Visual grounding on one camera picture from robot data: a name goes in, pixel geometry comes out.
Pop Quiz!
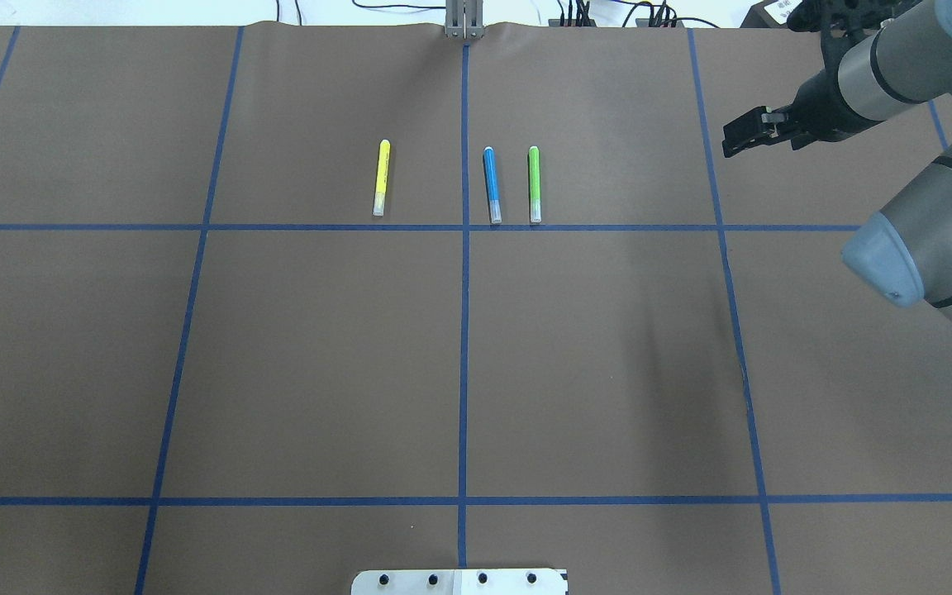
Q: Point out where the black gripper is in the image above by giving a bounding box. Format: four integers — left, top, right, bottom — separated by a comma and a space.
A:
721, 70, 879, 159

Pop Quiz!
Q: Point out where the blue marker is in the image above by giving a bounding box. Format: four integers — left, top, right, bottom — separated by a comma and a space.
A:
483, 146, 502, 226

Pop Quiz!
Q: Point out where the aluminium frame post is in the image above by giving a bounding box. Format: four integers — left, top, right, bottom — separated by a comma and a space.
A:
445, 0, 486, 41

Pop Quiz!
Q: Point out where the black power adapter box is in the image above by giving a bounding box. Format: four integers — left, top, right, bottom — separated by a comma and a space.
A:
740, 1, 822, 31

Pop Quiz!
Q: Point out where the green marker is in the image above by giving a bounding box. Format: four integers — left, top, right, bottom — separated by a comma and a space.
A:
526, 145, 543, 225

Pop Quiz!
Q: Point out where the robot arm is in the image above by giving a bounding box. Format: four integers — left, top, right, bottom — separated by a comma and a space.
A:
721, 1, 952, 323

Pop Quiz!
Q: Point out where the yellow marker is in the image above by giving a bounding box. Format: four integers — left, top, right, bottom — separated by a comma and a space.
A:
373, 139, 392, 217

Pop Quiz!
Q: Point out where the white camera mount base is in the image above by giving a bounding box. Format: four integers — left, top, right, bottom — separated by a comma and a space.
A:
350, 568, 569, 594

